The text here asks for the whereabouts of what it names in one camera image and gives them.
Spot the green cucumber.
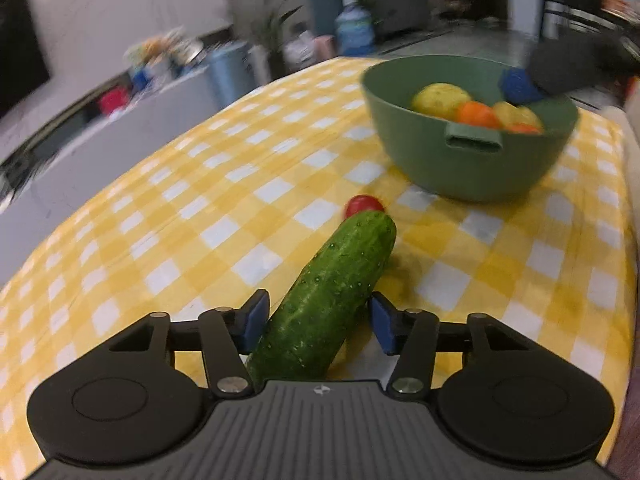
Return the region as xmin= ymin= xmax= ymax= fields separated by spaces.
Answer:
xmin=246 ymin=210 xmax=397 ymax=388

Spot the orange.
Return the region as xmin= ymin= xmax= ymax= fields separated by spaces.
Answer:
xmin=456 ymin=101 xmax=502 ymax=130
xmin=508 ymin=124 xmax=542 ymax=136

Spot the yellow lemon in bowl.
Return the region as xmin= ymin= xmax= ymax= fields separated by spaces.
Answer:
xmin=411 ymin=82 xmax=472 ymax=122

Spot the green plastic bowl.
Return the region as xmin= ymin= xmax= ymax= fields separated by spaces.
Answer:
xmin=360 ymin=55 xmax=579 ymax=203

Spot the yellow checkered tablecloth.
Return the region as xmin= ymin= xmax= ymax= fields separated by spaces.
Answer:
xmin=1 ymin=58 xmax=636 ymax=479

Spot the red cherry tomato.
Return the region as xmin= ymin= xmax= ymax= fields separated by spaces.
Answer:
xmin=344 ymin=194 xmax=385 ymax=219

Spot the blue water jug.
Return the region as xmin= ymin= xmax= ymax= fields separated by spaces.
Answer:
xmin=335 ymin=0 xmax=375 ymax=56

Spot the long grey counter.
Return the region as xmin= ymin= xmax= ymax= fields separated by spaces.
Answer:
xmin=1 ymin=67 xmax=219 ymax=283

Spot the potted spiky plant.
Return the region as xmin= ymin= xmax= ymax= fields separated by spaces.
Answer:
xmin=250 ymin=0 xmax=303 ymax=80

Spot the red box on counter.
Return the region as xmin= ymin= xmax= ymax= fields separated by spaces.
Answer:
xmin=98 ymin=86 xmax=130 ymax=116

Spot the blue-grey trash can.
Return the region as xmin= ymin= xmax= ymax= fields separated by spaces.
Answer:
xmin=206 ymin=40 xmax=257 ymax=108

